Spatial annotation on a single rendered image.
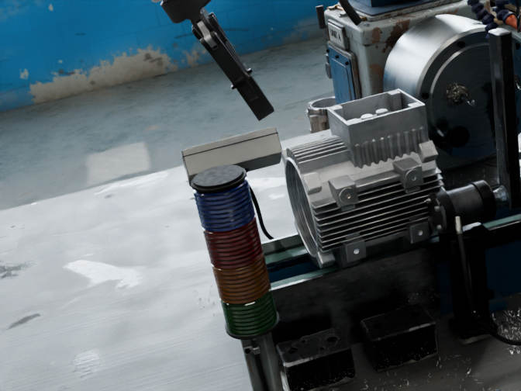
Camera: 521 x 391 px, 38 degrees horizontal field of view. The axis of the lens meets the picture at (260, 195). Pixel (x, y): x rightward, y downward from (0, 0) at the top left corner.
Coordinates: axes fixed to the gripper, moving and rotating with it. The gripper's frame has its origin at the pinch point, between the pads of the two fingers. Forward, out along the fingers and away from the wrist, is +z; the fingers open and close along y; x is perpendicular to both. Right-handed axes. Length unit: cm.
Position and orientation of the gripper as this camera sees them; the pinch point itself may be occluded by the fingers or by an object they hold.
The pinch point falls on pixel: (254, 97)
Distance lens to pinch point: 121.2
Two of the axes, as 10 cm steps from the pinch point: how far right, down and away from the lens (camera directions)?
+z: 5.4, 7.5, 3.8
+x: -8.4, 5.2, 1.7
